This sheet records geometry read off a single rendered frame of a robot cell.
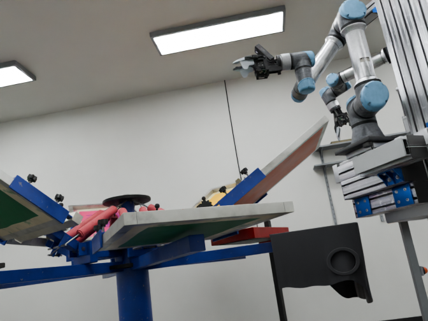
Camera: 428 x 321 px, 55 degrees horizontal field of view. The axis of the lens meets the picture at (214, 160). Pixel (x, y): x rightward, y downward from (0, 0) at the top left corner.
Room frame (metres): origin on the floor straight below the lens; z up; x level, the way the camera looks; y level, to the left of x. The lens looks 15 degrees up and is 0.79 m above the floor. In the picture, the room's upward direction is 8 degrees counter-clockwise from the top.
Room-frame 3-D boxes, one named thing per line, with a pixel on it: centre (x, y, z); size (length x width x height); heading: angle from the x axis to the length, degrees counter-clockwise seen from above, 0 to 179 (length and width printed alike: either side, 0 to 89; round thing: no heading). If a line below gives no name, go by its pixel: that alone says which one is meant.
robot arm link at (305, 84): (1.70, -0.45, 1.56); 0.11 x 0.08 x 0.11; 1
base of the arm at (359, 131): (1.82, -0.72, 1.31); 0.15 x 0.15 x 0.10
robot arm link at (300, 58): (1.68, -0.45, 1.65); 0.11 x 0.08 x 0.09; 91
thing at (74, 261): (2.62, 0.60, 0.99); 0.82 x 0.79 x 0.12; 84
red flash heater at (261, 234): (3.76, -0.24, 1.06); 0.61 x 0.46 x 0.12; 144
